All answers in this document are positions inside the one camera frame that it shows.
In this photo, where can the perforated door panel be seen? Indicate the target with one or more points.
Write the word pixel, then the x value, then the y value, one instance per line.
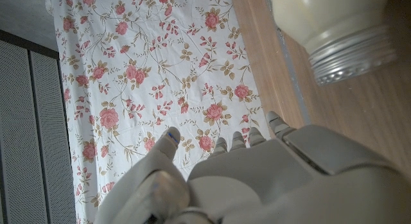
pixel 29 137

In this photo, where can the floral backdrop cloth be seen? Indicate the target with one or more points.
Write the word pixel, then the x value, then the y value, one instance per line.
pixel 154 73

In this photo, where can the beige bottle with silver cap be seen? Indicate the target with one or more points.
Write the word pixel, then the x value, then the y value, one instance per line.
pixel 327 22

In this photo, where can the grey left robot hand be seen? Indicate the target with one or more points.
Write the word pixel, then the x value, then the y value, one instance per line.
pixel 273 182

